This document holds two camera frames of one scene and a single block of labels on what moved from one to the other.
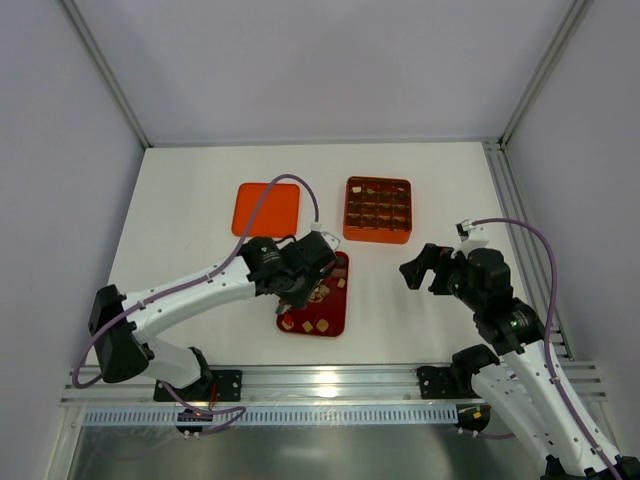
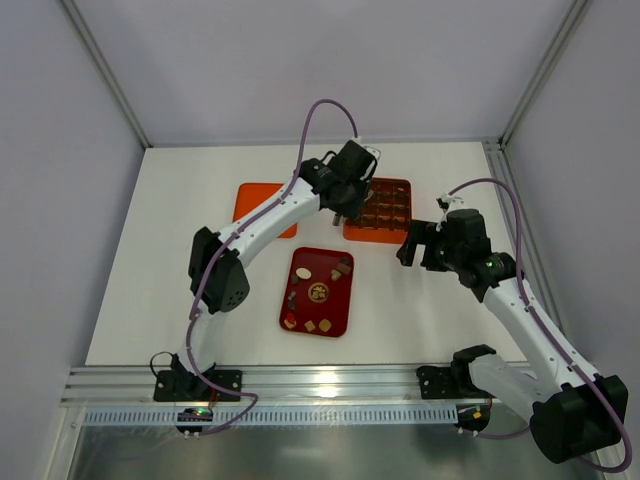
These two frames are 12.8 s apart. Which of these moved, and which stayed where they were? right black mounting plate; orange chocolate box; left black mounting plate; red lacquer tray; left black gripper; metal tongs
Moved: metal tongs; left black gripper
Stayed: left black mounting plate; right black mounting plate; red lacquer tray; orange chocolate box
